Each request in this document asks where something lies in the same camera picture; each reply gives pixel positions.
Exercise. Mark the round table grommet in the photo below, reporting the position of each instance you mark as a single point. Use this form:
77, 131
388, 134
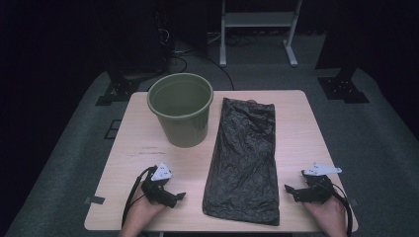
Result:
252, 100

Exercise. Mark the grey tape strip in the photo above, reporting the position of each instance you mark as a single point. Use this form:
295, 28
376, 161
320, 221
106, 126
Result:
95, 199
355, 202

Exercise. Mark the white metal stand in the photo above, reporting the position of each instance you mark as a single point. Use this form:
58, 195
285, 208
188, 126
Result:
258, 19

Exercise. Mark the green plastic bucket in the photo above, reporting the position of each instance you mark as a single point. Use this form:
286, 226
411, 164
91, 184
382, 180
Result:
184, 128

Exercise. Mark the black stand base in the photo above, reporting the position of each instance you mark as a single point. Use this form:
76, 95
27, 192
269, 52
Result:
342, 89
118, 90

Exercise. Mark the black plastic garbage bag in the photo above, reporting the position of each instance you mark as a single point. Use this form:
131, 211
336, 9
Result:
243, 164

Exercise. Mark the person's right hand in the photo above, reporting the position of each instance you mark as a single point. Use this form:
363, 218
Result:
331, 215

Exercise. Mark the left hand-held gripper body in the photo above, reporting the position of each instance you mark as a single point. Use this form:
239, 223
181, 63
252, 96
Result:
157, 192

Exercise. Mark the person's left hand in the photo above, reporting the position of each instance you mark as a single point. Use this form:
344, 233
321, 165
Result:
140, 212

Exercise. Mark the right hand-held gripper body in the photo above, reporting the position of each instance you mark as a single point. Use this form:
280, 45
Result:
318, 189

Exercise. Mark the dark floor outlet panel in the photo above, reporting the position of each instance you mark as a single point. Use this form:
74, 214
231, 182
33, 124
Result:
113, 129

